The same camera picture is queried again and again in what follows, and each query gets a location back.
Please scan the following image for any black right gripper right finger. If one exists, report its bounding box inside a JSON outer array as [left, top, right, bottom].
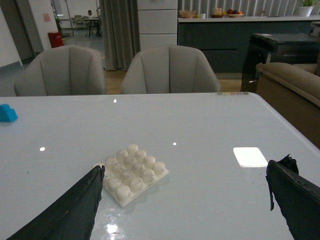
[[266, 154, 320, 240]]

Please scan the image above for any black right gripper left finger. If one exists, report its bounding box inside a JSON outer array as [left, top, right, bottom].
[[9, 165, 105, 240]]

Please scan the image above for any blue toy block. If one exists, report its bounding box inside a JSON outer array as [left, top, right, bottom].
[[0, 104, 18, 123]]

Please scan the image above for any beige sofa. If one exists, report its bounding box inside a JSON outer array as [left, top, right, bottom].
[[256, 62, 320, 148]]

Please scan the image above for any left grey armchair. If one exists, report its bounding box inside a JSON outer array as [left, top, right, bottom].
[[14, 45, 106, 97]]

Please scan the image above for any grey armchair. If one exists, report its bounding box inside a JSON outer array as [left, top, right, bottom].
[[120, 44, 221, 95], [14, 45, 106, 97]]

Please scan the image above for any dark kitchen counter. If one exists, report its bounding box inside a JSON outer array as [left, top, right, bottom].
[[177, 15, 320, 73]]

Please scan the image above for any right grey armchair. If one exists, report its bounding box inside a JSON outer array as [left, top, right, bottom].
[[120, 44, 221, 95]]

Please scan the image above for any red box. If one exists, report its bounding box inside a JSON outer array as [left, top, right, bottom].
[[48, 31, 64, 48]]

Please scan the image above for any white potted plant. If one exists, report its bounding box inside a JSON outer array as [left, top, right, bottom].
[[296, 0, 316, 17]]

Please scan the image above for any wooden fruit bowl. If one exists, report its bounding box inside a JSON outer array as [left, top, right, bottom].
[[226, 9, 244, 18]]

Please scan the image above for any grey curtain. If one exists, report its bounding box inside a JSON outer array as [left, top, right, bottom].
[[99, 0, 140, 71]]

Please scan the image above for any woven basket bowl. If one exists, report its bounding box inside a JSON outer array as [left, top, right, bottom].
[[179, 10, 197, 19]]

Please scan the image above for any white drawer cabinet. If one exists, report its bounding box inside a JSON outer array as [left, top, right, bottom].
[[137, 0, 178, 51]]

